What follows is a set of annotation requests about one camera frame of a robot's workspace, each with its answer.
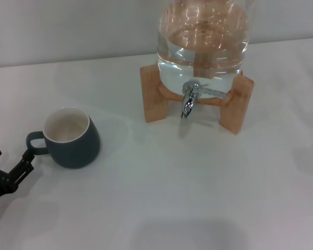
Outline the dark teal ceramic mug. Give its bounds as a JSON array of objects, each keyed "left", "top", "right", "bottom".
[{"left": 26, "top": 106, "right": 101, "bottom": 170}]

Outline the chrome faucet tap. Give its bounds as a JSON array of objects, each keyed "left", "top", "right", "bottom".
[{"left": 181, "top": 80, "right": 228, "bottom": 120}]

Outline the light wooden jar stand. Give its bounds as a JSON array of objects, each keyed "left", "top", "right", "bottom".
[{"left": 140, "top": 64, "right": 255, "bottom": 135}]

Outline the clear glass water jar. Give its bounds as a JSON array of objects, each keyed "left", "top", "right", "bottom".
[{"left": 155, "top": 0, "right": 251, "bottom": 96}]

